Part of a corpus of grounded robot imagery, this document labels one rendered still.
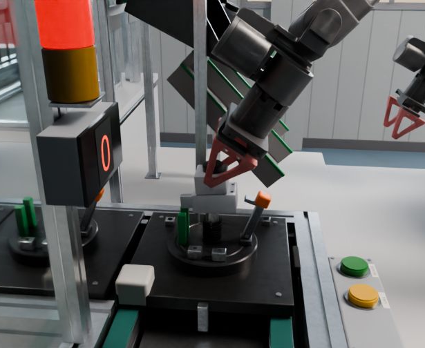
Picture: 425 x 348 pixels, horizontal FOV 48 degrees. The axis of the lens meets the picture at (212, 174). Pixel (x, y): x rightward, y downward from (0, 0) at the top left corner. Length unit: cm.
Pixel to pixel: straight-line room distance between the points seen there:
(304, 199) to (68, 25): 84
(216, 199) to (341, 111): 336
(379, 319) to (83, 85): 46
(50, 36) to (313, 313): 46
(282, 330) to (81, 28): 44
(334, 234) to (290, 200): 17
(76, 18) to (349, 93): 359
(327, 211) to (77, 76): 79
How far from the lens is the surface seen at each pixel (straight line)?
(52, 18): 46
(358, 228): 109
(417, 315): 88
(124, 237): 81
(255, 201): 71
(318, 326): 65
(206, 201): 69
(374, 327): 67
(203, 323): 67
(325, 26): 62
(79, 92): 47
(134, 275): 68
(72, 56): 46
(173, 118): 407
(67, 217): 54
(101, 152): 49
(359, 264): 76
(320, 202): 118
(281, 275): 71
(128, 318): 68
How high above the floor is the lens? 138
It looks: 23 degrees down
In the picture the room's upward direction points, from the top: straight up
